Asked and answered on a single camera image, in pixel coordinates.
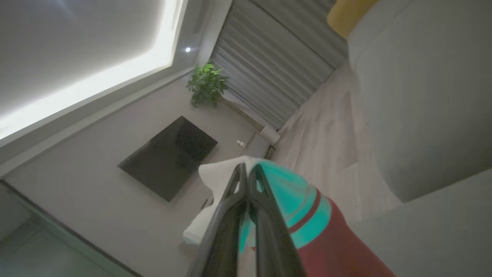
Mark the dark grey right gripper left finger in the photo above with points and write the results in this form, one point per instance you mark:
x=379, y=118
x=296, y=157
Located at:
x=221, y=231

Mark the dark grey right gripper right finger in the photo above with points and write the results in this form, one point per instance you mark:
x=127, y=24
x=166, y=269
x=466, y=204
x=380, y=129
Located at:
x=271, y=238

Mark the red basketball jersey white trim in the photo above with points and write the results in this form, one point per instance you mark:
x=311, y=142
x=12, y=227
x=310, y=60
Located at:
x=330, y=246

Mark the grey television cabinet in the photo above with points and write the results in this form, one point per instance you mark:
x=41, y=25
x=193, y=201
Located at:
x=256, y=146

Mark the white ribbed basket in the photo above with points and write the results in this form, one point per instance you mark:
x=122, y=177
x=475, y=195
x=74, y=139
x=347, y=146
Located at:
x=270, y=134

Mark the green potted plant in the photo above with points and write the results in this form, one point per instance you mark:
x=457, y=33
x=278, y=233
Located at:
x=206, y=84

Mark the grey pleated curtain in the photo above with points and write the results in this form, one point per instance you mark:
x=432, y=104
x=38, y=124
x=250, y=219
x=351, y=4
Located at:
x=269, y=57

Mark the ceiling light strip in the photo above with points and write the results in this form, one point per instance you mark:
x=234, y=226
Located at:
x=115, y=75

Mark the grey fabric sofa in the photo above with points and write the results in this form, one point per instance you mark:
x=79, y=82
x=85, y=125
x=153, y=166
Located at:
x=423, y=96

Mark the yellow cushion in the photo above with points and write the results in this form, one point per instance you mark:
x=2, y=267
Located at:
x=348, y=15

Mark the black wall television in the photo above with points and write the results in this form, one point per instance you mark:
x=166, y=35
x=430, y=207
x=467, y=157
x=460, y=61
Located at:
x=169, y=157

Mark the glass door dark frame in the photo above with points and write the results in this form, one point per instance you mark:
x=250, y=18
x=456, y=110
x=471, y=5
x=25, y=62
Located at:
x=42, y=250

